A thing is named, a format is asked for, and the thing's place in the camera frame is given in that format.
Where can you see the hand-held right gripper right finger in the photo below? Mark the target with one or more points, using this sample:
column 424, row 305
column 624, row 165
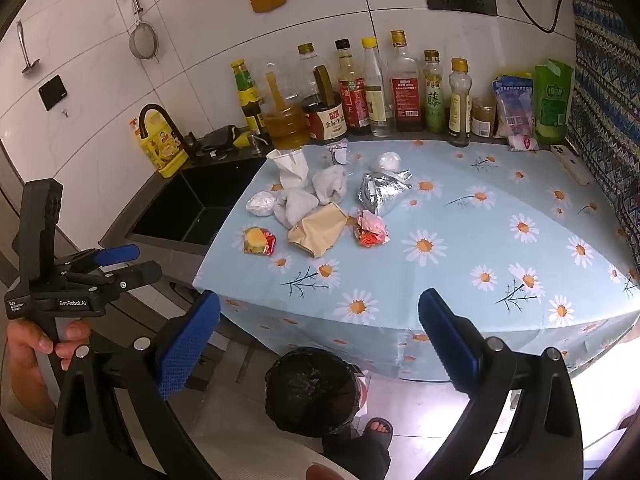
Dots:
column 447, row 340

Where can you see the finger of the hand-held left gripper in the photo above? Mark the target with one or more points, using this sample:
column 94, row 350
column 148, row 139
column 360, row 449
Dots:
column 117, row 254
column 140, row 274

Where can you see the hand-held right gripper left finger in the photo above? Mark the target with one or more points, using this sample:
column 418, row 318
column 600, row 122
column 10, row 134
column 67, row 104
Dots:
column 187, row 345

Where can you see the red yellow snack wrapper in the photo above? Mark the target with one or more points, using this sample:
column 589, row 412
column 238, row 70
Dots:
column 257, row 240

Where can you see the black trash bin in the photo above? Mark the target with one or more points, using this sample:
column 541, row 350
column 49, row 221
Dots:
column 312, row 390

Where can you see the silver foil bag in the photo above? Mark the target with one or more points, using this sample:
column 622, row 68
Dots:
column 380, row 192

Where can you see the white tissue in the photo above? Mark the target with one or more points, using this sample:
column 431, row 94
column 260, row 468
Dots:
column 330, row 185
column 295, row 207

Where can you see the crushed brown paper cup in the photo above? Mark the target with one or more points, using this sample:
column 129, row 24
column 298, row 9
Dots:
column 317, row 230

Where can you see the crushed white paper cup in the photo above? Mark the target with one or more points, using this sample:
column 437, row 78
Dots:
column 292, row 167

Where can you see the clear plastic cup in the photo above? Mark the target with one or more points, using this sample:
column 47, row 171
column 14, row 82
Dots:
column 339, row 154

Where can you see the person's left hand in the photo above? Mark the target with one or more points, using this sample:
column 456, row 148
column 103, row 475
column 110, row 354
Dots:
column 25, row 340

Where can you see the blue daisy tablecloth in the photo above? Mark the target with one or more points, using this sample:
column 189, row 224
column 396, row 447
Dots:
column 450, row 260

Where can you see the black kitchen sink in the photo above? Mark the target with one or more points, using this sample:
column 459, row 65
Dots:
column 190, row 205

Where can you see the yellow detergent bottle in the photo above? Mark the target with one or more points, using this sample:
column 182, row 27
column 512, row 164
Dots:
column 160, row 152

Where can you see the person's foot in sandal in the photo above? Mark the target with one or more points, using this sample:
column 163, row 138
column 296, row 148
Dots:
column 377, row 430

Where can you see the person's white shirt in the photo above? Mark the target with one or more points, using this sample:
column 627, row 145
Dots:
column 250, row 455

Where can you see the black faucet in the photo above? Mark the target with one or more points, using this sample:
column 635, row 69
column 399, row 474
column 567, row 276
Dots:
column 172, row 122

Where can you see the person's dark pants leg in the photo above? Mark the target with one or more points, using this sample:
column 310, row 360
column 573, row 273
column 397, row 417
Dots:
column 355, row 457

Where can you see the yellow sponge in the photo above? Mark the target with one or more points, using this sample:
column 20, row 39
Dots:
column 244, row 140

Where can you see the large cooking oil jug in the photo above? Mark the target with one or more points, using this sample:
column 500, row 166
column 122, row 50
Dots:
column 285, row 127

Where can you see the green label sauce bottle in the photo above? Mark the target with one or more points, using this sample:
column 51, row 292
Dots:
column 245, row 85

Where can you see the metal strainer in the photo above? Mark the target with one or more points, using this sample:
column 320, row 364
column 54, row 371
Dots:
column 144, row 42

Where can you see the white smartphone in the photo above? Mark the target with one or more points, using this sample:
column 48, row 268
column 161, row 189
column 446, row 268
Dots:
column 572, row 165

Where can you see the small glass jar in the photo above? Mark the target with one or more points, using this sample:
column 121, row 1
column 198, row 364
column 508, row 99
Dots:
column 483, row 120

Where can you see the small yellow cap oil bottle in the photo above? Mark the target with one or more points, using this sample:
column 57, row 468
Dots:
column 459, row 115

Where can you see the green oil bottle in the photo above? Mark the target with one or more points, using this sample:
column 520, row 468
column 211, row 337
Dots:
column 433, row 105

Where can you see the dark soy sauce jug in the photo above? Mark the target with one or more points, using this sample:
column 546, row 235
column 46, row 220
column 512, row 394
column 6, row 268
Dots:
column 325, row 125

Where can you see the clear bottle yellow cap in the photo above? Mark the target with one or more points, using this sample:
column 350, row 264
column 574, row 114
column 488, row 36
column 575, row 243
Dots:
column 377, row 105

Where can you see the red label gold cap bottle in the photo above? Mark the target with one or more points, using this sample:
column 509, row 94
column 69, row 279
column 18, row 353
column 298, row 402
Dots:
column 405, row 95

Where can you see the green pouch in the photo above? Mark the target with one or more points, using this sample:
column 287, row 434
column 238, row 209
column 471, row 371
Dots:
column 552, row 105

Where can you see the red label black cap bottle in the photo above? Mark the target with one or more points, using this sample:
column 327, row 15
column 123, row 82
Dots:
column 352, row 100

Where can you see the blue patterned cloth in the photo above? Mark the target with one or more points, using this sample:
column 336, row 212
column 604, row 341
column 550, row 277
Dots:
column 607, row 85

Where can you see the black wall box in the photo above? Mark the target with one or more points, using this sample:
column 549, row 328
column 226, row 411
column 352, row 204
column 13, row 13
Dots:
column 52, row 92

